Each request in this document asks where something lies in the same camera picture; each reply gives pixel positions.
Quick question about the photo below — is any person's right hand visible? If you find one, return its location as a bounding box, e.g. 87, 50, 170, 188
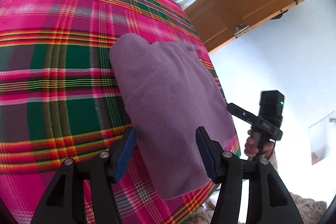
244, 130, 275, 159

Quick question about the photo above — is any metal door handle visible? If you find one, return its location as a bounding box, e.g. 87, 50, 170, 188
234, 24, 249, 38

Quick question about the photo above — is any orange wooden door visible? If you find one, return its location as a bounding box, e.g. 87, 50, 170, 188
185, 0, 305, 53

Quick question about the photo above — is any pink plaid bed sheet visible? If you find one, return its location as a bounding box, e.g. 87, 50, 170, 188
0, 0, 241, 224

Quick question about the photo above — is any purple fleece garment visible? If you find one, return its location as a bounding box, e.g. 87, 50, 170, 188
109, 34, 238, 200

